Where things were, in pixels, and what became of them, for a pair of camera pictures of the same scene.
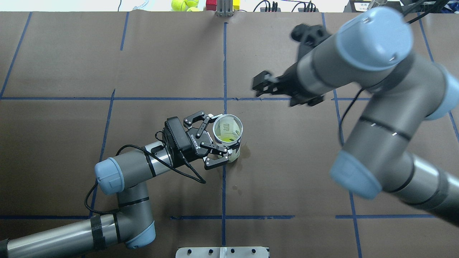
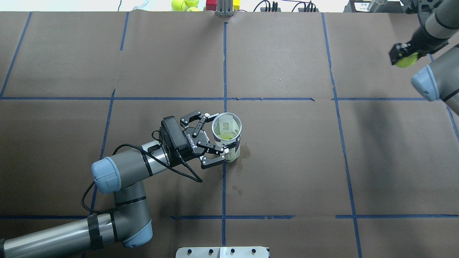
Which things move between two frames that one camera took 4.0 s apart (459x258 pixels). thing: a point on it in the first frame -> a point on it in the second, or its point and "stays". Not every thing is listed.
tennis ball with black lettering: [228, 136] stays
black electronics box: [270, 9] stays
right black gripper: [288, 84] -> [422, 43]
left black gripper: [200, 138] stays
